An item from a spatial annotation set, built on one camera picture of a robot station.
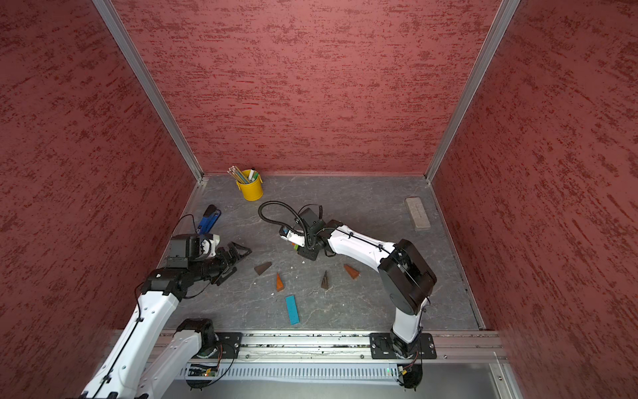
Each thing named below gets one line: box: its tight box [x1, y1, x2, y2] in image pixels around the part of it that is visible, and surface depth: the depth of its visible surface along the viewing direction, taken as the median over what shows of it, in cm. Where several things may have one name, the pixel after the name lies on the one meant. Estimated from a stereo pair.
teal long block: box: [284, 294, 300, 326], surface depth 83 cm
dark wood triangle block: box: [320, 269, 329, 290], surface depth 87 cm
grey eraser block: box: [404, 196, 432, 231], surface depth 106 cm
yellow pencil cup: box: [235, 169, 264, 202], surface depth 109 cm
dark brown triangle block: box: [254, 261, 272, 276], surface depth 92 cm
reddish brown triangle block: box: [343, 263, 360, 280], surface depth 91 cm
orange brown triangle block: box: [275, 272, 285, 292], surface depth 87 cm
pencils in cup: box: [226, 165, 251, 185], surface depth 102 cm
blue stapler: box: [196, 204, 222, 236], surface depth 105 cm
